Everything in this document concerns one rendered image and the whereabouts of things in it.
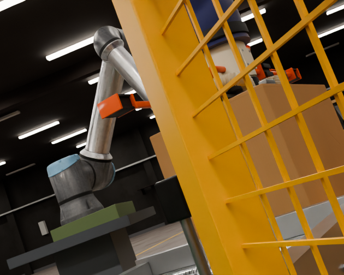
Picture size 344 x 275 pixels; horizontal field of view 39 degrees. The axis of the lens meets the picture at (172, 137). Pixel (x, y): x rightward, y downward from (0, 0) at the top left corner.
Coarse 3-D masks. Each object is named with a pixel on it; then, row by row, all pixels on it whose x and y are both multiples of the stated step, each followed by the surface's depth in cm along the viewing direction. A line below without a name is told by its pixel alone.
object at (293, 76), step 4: (292, 68) 210; (296, 68) 216; (288, 72) 210; (292, 72) 209; (296, 72) 216; (292, 76) 209; (296, 76) 215; (300, 76) 215; (288, 80) 210; (292, 80) 212; (296, 80) 216
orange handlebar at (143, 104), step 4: (216, 68) 151; (220, 68) 153; (224, 68) 155; (220, 72) 154; (256, 72) 177; (276, 72) 195; (212, 76) 157; (288, 76) 208; (140, 104) 161; (144, 104) 163; (148, 104) 165; (140, 108) 163; (144, 108) 165
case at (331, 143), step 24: (240, 96) 132; (264, 96) 129; (312, 96) 161; (240, 120) 133; (288, 120) 134; (312, 120) 152; (336, 120) 174; (264, 144) 130; (288, 144) 128; (336, 144) 163; (168, 168) 147; (264, 168) 130; (288, 168) 127; (312, 168) 135; (312, 192) 129; (336, 192) 144
